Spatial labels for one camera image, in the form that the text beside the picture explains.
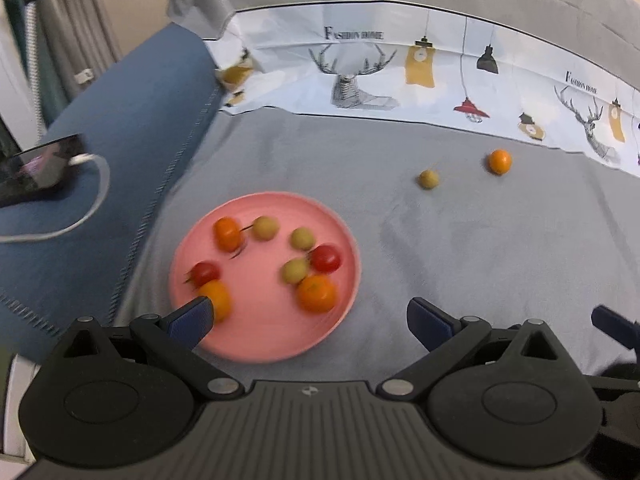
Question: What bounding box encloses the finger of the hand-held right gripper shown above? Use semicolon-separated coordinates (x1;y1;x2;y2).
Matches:
587;362;640;461
591;305;640;352

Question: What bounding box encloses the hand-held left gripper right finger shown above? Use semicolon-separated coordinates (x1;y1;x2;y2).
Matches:
376;297;583;401

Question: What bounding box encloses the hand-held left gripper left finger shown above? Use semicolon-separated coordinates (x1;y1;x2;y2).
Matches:
50;296;246;401

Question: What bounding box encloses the red cherry tomato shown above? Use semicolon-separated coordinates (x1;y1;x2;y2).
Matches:
185;261;222;288
310;244;343;273

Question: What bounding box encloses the pink round plate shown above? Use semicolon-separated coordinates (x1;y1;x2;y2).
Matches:
168;191;362;364

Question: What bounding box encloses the small orange with stem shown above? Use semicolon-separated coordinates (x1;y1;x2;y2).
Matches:
213;216;251;260

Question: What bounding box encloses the grey blanket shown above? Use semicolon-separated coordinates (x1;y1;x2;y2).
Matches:
112;107;640;377

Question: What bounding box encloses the blue cushion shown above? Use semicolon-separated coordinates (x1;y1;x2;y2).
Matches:
0;24;223;365

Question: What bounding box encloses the white bed edge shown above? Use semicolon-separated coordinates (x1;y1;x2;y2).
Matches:
0;350;42;463

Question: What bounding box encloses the black smartphone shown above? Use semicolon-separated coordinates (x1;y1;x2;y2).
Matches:
0;133;86;207

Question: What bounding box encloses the white printed bedsheet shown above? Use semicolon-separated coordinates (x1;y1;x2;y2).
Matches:
202;2;640;179

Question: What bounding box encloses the grey curtain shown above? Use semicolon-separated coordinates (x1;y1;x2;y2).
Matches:
0;0;123;131

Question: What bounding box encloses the white charging cable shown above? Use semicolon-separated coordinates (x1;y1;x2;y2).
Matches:
0;154;111;244

